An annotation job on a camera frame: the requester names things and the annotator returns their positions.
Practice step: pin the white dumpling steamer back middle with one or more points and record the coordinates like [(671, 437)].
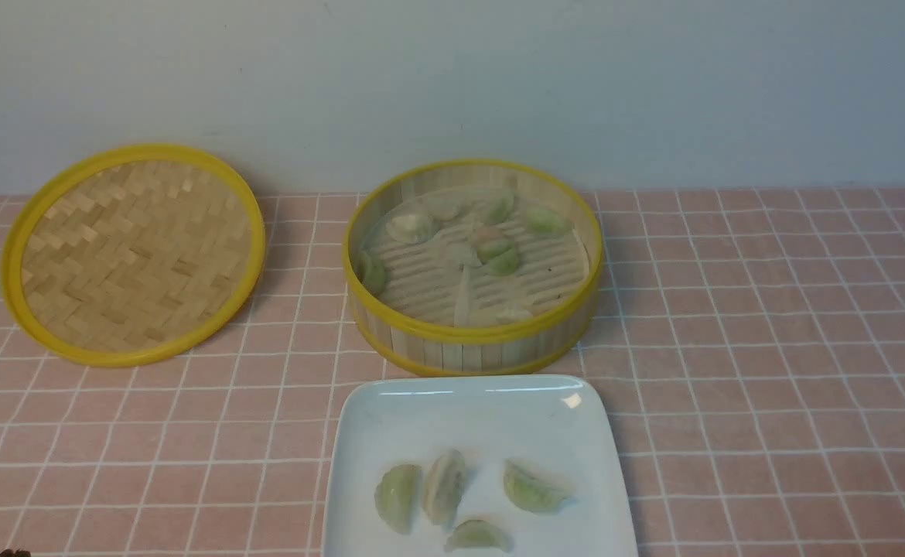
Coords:
[(444, 207)]

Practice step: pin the yellow-rimmed woven bamboo lid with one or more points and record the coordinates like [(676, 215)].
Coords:
[(133, 255)]

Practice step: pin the green dumpling plate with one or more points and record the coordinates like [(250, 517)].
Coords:
[(531, 493), (395, 497), (477, 533)]

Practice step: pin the white dumpling steamer back left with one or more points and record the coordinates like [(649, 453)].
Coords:
[(414, 227)]

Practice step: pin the green dumpling steamer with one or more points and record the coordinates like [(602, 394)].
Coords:
[(544, 222), (497, 208), (499, 256)]

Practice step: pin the white dumpling steamer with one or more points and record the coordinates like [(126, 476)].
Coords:
[(444, 207), (414, 227)]

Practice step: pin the pale dumpling plate centre left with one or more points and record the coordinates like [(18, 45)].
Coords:
[(444, 487)]

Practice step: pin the yellow-rimmed bamboo steamer basket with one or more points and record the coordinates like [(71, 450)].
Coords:
[(432, 350)]

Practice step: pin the pale dumpling steamer front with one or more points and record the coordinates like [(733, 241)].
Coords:
[(503, 315)]

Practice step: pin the white square plate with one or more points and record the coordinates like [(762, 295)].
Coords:
[(554, 426)]

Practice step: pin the green dumpling plate bottom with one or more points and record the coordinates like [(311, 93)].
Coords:
[(477, 533)]

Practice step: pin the green dumpling plate right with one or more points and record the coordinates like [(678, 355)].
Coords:
[(531, 493)]

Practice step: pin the green dumpling plate far left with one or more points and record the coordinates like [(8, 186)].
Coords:
[(395, 497)]

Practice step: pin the green dumpling steamer left edge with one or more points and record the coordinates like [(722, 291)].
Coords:
[(372, 273)]

